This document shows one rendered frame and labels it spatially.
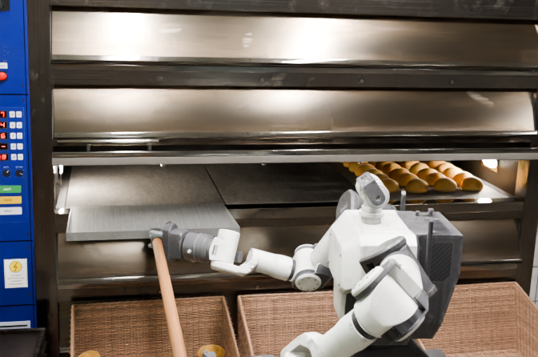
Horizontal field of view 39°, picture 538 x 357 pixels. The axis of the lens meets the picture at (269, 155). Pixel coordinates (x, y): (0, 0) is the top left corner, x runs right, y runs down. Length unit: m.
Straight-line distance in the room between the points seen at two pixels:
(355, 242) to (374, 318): 0.42
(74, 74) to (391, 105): 1.15
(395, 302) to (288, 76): 1.40
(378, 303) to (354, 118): 1.42
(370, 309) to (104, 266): 1.50
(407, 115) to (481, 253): 0.65
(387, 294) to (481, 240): 1.71
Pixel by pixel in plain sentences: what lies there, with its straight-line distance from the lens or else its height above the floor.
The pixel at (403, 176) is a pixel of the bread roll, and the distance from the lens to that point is 3.21.
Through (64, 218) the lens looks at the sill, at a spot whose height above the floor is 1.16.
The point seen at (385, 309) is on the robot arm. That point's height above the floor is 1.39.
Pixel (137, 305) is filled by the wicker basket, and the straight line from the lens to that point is 2.81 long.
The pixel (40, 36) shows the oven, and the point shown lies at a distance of 2.63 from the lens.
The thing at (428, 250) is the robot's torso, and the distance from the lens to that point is 1.86.
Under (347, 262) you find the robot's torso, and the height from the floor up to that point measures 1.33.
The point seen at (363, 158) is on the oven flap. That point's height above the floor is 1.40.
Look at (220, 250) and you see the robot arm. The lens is 2.25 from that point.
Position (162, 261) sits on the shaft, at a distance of 2.17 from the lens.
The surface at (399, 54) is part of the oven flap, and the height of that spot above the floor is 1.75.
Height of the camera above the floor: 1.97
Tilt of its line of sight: 12 degrees down
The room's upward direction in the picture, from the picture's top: 2 degrees clockwise
